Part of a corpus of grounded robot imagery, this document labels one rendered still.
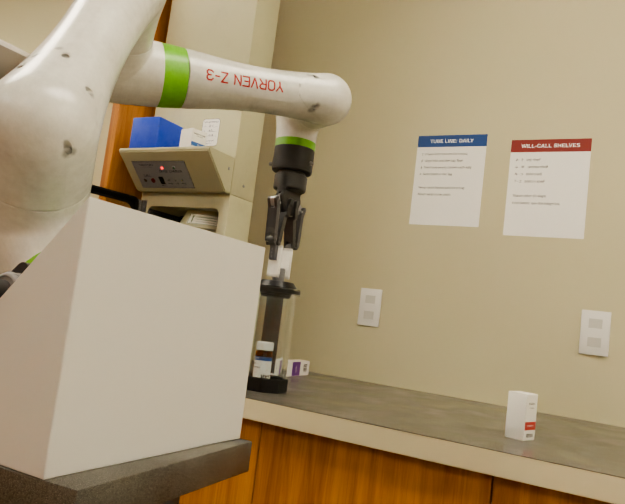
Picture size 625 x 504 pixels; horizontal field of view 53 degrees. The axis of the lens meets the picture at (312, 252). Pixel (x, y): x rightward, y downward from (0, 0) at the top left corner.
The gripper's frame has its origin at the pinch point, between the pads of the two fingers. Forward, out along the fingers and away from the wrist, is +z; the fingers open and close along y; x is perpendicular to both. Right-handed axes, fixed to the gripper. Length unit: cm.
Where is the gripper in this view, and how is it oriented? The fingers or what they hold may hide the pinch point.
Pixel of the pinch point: (279, 263)
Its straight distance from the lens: 140.8
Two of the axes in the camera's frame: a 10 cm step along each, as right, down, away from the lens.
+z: -1.2, 9.9, -1.0
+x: 8.7, 0.6, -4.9
